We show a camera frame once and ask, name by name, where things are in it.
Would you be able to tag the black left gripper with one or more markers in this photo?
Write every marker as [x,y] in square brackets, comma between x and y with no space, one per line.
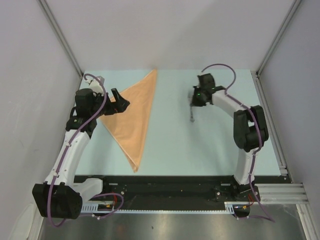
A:
[119,106]

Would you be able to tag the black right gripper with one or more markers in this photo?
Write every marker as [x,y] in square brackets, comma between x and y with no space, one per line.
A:
[195,102]

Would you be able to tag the orange cloth napkin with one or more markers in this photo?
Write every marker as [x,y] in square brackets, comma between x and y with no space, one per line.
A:
[129,129]

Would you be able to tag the ornate silver fork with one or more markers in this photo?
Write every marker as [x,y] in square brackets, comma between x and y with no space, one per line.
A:
[192,119]

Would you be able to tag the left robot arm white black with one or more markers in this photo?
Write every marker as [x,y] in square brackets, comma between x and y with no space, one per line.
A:
[57,196]

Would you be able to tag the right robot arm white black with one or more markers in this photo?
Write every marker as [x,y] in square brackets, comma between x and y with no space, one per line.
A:
[250,131]

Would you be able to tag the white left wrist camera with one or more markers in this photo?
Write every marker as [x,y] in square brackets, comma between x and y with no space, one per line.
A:
[96,85]

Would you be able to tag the aluminium side rail extrusion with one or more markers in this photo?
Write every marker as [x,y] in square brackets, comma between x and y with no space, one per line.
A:
[278,150]

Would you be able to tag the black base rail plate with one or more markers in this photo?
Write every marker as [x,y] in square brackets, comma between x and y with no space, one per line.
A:
[167,193]

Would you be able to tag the left aluminium frame post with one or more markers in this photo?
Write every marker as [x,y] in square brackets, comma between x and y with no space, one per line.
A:
[44,6]

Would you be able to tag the aluminium frame post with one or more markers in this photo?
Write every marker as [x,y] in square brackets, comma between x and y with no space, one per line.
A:
[44,6]
[279,35]

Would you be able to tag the right aluminium frame post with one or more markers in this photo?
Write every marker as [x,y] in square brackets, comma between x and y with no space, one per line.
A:
[279,35]

